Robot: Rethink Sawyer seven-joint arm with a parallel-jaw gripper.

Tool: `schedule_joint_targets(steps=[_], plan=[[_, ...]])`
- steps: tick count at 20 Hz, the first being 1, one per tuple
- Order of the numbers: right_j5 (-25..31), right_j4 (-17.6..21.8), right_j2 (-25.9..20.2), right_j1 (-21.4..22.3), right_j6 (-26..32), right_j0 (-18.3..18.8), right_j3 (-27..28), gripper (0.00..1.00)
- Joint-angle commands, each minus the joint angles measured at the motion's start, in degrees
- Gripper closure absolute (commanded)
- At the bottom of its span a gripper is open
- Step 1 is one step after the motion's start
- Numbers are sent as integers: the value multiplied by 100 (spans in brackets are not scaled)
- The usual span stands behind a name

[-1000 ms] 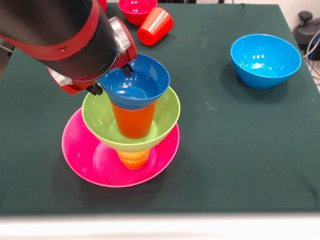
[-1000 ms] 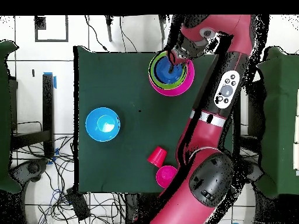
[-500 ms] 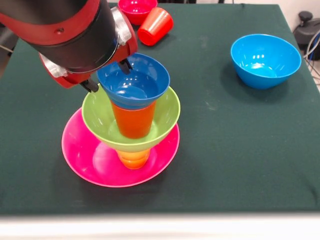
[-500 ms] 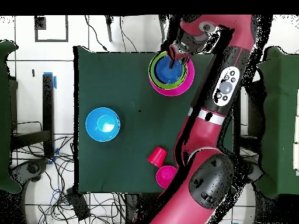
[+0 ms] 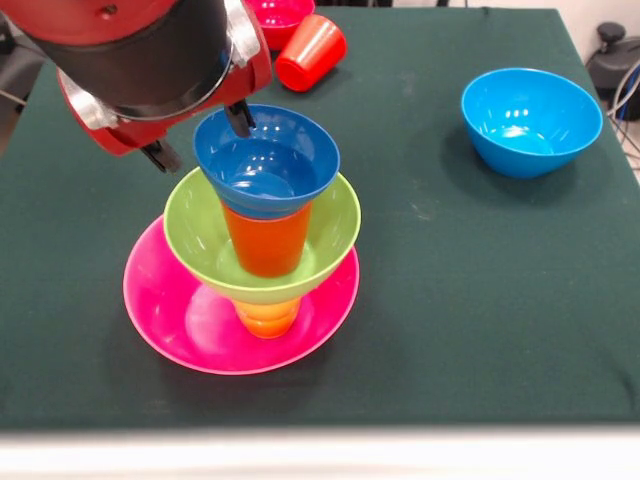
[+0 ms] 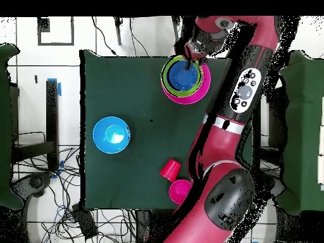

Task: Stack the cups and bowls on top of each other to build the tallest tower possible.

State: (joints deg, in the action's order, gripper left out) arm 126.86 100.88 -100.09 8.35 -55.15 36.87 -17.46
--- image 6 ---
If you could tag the small dark blue bowl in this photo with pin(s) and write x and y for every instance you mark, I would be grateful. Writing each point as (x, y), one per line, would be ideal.
(182, 78)

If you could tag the green bowl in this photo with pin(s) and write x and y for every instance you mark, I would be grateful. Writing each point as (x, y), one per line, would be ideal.
(165, 81)

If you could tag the large pink bowl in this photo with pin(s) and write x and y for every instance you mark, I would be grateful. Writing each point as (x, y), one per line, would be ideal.
(202, 93)

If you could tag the light blue bowl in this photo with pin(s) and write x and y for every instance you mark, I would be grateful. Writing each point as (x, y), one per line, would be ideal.
(111, 135)

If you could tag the red cup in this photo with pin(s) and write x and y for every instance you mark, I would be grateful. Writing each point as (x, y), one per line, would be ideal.
(170, 170)

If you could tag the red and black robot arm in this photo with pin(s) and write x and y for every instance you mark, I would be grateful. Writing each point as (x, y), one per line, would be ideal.
(217, 152)

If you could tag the black stand leg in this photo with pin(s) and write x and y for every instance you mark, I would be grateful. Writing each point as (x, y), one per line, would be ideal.
(118, 30)
(175, 27)

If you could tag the dark green table cloth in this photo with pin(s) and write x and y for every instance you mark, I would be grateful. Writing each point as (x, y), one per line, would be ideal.
(139, 76)
(5, 126)
(303, 126)

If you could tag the small pink bowl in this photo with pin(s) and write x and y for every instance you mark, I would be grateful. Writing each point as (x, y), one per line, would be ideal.
(178, 191)

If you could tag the black metal stand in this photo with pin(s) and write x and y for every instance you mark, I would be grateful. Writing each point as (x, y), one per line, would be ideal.
(52, 121)

